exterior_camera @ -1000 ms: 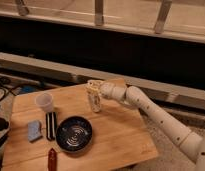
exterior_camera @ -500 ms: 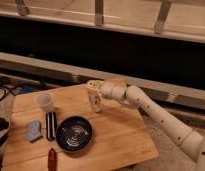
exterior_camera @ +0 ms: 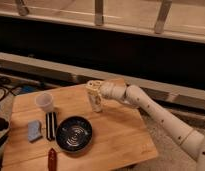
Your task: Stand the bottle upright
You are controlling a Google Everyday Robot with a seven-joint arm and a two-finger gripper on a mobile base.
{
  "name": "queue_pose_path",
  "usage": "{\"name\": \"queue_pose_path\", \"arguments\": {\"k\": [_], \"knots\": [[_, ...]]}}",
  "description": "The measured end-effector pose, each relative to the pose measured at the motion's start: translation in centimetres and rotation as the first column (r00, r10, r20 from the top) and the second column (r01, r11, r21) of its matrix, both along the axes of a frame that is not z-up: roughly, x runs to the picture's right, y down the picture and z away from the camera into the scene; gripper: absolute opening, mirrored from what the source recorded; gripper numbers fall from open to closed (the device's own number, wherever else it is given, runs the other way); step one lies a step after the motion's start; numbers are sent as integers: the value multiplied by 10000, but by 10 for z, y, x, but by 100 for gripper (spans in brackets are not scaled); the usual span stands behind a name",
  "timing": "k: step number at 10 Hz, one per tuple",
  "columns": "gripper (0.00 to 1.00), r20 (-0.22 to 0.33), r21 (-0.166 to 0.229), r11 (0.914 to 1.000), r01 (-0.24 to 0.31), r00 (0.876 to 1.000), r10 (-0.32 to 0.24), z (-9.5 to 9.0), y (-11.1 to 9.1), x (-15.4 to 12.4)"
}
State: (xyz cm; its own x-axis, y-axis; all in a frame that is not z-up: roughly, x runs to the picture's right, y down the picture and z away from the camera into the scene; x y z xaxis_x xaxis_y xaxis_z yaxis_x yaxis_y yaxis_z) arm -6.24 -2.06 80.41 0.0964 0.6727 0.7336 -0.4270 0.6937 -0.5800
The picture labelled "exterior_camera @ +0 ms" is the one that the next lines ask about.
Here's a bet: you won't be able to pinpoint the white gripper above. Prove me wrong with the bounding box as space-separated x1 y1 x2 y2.
86 80 113 98

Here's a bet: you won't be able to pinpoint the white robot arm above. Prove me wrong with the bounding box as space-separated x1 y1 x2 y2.
86 80 205 171

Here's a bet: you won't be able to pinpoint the black round bowl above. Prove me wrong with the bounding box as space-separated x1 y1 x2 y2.
56 116 93 153

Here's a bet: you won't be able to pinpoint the black striped rectangular object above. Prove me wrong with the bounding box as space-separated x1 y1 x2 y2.
46 112 57 141

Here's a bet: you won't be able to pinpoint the translucent plastic cup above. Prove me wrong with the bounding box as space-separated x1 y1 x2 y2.
35 92 54 113

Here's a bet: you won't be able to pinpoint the wooden table board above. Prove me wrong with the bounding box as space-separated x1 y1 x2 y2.
2 85 158 171

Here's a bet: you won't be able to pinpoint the blue sponge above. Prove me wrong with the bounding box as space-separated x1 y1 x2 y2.
28 120 42 142

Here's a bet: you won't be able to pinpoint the red brown oblong object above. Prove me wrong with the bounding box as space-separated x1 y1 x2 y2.
48 148 57 171

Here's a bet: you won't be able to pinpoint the black object at left edge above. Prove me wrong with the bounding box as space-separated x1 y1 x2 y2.
0 117 9 147

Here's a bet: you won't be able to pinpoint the metal rail beam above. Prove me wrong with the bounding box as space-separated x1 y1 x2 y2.
0 52 205 110

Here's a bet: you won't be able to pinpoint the black cables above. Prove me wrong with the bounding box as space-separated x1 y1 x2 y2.
0 76 17 104

